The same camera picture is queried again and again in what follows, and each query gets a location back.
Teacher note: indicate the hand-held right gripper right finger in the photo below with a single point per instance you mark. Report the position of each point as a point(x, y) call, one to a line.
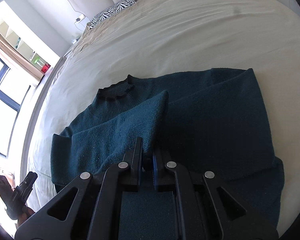
point(155, 172)

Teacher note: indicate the bed with beige sheet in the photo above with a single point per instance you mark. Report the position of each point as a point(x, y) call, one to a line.
point(190, 30)

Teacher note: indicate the person's left hand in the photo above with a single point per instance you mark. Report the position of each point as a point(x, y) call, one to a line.
point(26, 215)

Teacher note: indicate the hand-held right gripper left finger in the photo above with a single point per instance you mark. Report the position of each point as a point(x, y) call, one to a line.
point(136, 160)

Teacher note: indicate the zebra print pillow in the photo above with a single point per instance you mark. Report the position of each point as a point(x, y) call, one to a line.
point(110, 12)

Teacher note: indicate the dark window frame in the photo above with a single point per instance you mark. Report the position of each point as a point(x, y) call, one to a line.
point(2, 77)

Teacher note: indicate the white open shelf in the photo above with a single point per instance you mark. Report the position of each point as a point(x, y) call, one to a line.
point(12, 35)

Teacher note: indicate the green container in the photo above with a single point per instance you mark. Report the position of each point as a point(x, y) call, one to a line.
point(37, 60)

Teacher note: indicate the beige curtain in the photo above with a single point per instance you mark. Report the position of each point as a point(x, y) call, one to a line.
point(12, 55)

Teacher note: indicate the red box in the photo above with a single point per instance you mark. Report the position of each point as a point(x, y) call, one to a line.
point(46, 68)

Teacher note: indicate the teal knit sweater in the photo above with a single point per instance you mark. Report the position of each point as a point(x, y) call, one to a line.
point(202, 120)

